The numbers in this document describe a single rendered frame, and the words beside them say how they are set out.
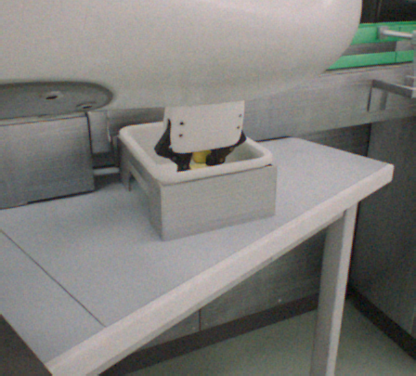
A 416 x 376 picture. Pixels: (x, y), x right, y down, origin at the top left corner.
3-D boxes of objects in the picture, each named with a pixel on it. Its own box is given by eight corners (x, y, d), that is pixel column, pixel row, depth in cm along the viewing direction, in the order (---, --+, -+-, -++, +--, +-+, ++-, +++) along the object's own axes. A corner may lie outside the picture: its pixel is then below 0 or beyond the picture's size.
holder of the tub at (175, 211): (199, 153, 89) (198, 114, 86) (275, 215, 66) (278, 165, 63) (111, 167, 82) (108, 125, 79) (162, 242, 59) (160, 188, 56)
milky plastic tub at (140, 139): (211, 160, 84) (212, 114, 81) (277, 213, 66) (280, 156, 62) (119, 175, 78) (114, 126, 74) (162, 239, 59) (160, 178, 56)
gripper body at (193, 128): (234, 53, 61) (223, 124, 68) (162, 58, 57) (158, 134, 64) (261, 78, 56) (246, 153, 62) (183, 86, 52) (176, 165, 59)
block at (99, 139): (101, 134, 79) (97, 94, 77) (114, 151, 71) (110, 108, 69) (80, 136, 78) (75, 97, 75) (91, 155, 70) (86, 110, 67)
